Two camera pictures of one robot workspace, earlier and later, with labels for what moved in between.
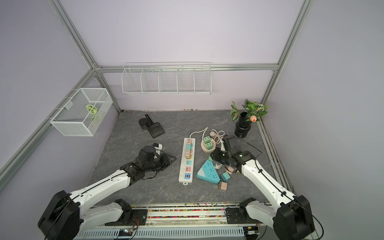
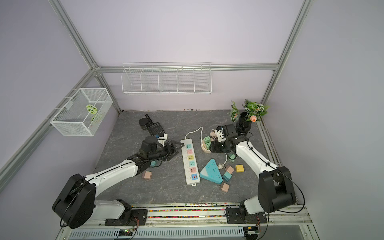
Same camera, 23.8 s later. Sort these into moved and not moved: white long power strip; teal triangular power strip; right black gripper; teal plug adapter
Moved: right black gripper; white long power strip
Not moved: teal plug adapter; teal triangular power strip
